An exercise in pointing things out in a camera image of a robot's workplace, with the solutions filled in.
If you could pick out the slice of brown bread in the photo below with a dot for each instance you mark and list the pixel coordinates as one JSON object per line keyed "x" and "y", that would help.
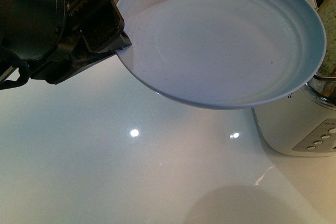
{"x": 326, "y": 12}

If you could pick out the silver two-slot toaster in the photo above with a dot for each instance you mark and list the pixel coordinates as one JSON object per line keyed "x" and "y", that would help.
{"x": 302, "y": 123}

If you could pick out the light blue round plate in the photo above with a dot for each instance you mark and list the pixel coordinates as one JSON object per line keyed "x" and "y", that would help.
{"x": 222, "y": 54}

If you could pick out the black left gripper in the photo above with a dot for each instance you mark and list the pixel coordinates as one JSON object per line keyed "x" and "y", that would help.
{"x": 54, "y": 40}

